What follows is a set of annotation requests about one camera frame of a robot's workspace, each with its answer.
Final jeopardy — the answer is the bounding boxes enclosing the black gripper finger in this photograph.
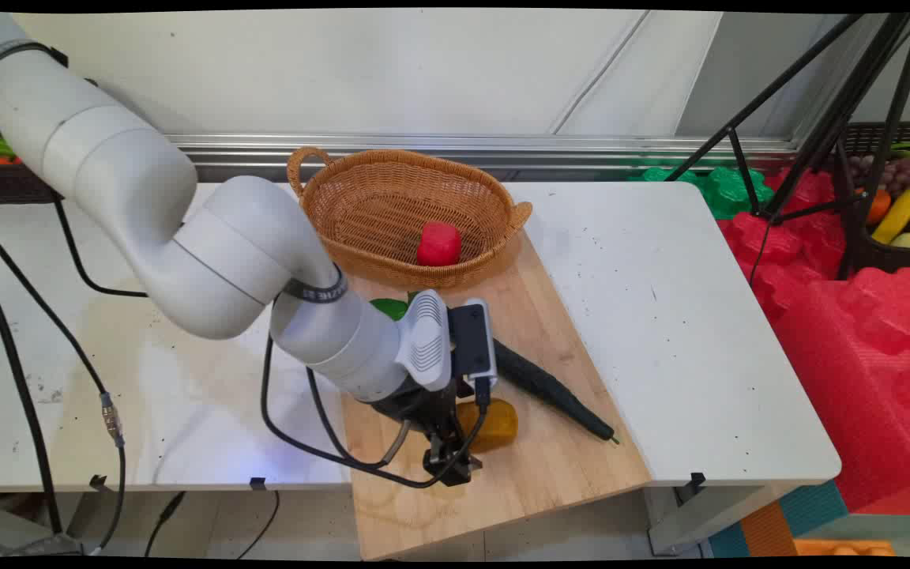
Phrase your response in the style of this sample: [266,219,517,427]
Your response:
[422,433,456,478]
[446,443,478,488]

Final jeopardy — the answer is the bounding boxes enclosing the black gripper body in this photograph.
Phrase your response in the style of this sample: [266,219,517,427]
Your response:
[370,378,473,445]

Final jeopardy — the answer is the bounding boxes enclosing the dark green toy cucumber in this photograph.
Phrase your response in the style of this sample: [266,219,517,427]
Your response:
[492,338,621,446]

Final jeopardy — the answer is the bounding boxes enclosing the brown toy potato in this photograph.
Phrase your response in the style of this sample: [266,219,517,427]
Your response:
[455,398,519,454]

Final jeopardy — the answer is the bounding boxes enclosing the wooden cutting board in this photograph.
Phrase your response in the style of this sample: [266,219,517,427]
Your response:
[322,229,653,562]

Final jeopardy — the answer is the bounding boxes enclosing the green toy bell pepper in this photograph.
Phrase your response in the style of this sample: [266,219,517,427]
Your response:
[369,296,412,322]

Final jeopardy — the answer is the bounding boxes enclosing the red toy bell pepper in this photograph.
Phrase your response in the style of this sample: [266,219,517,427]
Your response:
[416,221,462,267]

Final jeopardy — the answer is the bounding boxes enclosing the white table leg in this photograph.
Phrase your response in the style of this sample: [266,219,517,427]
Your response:
[648,482,789,556]

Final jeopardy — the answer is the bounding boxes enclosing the teal and orange foam mat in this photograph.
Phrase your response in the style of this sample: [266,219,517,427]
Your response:
[708,480,849,559]

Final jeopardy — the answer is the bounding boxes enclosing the orange foam piece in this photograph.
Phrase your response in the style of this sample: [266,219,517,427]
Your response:
[793,539,897,558]

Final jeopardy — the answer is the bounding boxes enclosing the red foam mat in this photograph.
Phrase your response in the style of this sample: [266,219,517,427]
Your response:
[717,168,910,516]

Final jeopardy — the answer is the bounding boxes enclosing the dark woven vegetable basket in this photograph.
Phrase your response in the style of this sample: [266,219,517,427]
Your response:
[0,160,62,208]

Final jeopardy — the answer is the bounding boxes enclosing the dark woven fruit basket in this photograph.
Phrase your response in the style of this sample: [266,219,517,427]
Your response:
[833,120,910,277]

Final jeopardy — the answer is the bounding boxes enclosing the orange toy fruit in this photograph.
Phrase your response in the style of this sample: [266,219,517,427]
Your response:
[866,188,893,227]

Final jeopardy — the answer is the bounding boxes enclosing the long yellow toy banana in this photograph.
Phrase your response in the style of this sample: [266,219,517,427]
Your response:
[871,180,910,245]

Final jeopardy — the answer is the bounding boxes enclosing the black tripod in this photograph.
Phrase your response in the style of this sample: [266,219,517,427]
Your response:
[664,12,910,284]

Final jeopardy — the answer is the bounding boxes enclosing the purple toy grapes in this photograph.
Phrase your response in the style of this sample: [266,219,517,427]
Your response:
[848,155,910,198]

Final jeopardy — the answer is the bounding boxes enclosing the black silver wrist camera box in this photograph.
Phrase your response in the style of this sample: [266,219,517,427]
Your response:
[448,299,498,382]

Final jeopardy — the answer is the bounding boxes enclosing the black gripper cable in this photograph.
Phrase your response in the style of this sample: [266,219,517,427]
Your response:
[306,367,413,469]

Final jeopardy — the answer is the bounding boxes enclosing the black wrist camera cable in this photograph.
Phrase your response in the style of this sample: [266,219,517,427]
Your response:
[260,332,494,490]

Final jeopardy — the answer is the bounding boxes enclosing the thin black hanging cable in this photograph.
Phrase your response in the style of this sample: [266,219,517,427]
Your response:
[235,490,281,560]

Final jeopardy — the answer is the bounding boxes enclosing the woven wicker basket with handles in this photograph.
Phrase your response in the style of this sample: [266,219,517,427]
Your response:
[287,146,533,290]

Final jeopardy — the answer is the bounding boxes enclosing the black cable with plug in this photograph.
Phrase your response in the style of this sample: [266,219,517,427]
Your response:
[144,491,186,559]

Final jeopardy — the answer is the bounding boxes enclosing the aluminium wall rail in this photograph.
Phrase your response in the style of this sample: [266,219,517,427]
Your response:
[164,133,802,184]

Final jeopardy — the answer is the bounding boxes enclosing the black cable with metal connector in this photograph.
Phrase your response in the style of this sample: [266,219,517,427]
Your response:
[0,212,126,556]

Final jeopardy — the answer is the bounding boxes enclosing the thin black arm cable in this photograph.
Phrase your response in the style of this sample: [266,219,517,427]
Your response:
[52,194,149,300]

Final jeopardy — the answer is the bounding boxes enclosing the thick black cable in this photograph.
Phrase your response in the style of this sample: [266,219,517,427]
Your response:
[0,249,66,540]

